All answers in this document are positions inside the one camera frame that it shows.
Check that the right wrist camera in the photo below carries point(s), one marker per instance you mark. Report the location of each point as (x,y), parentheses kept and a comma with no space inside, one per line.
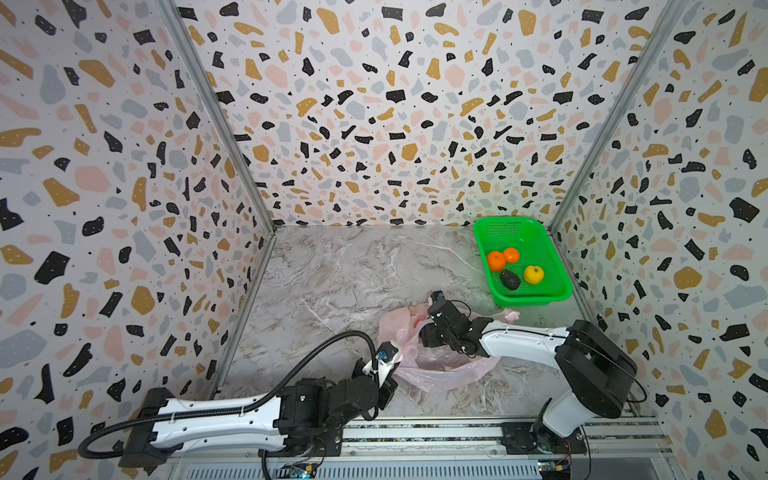
(436,296)

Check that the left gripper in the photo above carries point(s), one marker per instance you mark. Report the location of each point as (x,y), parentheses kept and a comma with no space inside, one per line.
(388,392)

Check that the pink plastic bag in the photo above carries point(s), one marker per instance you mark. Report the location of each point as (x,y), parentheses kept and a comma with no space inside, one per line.
(432,370)

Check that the right corner aluminium post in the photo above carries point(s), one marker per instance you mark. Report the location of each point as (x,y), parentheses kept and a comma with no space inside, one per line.
(668,18)

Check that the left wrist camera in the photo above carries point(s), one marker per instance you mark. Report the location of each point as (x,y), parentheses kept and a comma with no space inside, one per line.
(385,361)

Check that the orange tangerine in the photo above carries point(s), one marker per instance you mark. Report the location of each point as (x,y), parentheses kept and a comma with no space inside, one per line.
(511,255)
(496,261)

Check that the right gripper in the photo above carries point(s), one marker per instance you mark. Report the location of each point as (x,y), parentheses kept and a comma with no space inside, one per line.
(426,335)

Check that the yellow red mango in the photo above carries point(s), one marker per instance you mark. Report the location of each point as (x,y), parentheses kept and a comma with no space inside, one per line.
(533,275)

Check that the left corner aluminium post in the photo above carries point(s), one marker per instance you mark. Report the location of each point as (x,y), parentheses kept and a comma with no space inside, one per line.
(169,12)

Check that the corner aluminium post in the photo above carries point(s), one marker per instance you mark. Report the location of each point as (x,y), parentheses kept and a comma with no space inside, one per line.
(668,18)
(169,12)

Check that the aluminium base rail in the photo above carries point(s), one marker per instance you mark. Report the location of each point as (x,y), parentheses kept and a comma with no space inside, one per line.
(450,448)

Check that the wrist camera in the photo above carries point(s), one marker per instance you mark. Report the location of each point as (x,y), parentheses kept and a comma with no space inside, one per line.
(385,361)
(436,296)

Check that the dark avocado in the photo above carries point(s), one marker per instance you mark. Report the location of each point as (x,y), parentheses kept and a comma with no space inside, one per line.
(509,280)

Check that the green plastic basket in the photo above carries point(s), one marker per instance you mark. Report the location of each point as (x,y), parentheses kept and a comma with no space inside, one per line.
(533,242)

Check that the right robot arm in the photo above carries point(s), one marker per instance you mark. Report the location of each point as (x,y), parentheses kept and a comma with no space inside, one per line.
(598,373)

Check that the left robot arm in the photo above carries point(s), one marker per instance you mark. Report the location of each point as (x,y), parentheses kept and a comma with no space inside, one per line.
(309,415)

